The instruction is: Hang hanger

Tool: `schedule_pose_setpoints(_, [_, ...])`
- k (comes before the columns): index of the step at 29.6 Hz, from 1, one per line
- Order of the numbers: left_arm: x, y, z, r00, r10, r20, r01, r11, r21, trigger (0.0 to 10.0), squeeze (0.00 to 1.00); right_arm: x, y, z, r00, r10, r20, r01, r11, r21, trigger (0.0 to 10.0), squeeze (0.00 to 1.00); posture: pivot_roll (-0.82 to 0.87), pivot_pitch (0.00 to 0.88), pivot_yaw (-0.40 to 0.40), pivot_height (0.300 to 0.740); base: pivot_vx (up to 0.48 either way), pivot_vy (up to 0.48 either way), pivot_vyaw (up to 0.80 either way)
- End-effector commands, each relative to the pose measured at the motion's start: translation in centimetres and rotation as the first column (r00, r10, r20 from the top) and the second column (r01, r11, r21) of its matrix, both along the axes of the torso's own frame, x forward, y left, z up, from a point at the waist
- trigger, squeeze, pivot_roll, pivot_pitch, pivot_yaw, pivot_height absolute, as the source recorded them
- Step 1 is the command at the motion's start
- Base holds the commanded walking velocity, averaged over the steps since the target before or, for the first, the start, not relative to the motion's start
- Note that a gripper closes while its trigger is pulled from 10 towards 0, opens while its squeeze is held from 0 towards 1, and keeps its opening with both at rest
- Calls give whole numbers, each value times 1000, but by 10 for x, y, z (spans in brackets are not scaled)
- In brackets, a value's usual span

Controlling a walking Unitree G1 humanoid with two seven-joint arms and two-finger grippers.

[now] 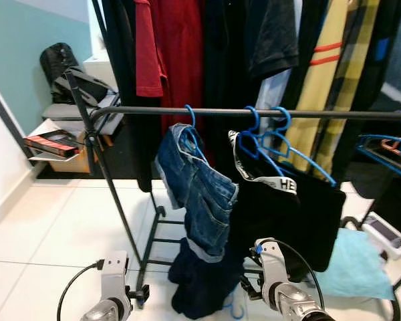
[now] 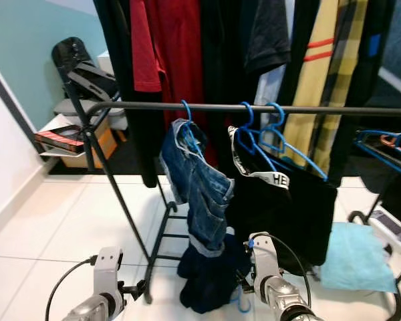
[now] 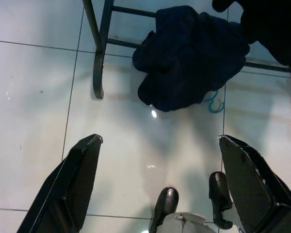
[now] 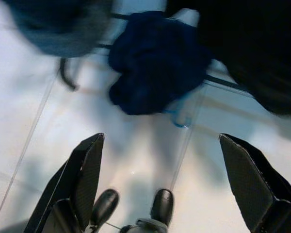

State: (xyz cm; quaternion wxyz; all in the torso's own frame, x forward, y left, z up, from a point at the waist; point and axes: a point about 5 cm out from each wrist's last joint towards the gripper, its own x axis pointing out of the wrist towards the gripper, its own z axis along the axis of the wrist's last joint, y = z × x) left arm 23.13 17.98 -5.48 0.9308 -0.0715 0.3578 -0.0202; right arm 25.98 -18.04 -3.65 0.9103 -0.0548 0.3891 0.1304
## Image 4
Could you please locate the black robot right foot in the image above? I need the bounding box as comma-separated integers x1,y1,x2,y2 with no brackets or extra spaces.
151,188,175,225

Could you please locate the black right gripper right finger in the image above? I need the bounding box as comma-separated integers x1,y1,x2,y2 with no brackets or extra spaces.
219,133,291,233

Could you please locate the black hanging garment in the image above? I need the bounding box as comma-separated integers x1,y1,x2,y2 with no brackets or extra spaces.
164,0,291,116

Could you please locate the black robot foot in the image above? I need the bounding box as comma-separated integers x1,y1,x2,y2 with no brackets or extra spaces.
91,188,119,226
151,188,175,225

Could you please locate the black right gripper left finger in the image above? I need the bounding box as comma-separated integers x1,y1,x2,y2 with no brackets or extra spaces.
24,133,105,233

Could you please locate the grey blue hanging garment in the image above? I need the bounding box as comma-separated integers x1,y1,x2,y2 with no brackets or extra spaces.
2,0,114,59

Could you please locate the dark blue denim garment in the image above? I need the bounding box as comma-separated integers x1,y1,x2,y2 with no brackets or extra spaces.
108,11,214,116

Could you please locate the black clothes hanger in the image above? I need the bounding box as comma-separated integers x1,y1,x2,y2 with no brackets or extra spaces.
59,58,78,90

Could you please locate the blue plastic clothes hanger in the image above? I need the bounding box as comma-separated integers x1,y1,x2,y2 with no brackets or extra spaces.
163,97,194,129

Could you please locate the black robot left foot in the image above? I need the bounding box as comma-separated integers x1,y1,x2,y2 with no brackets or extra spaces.
91,188,119,226

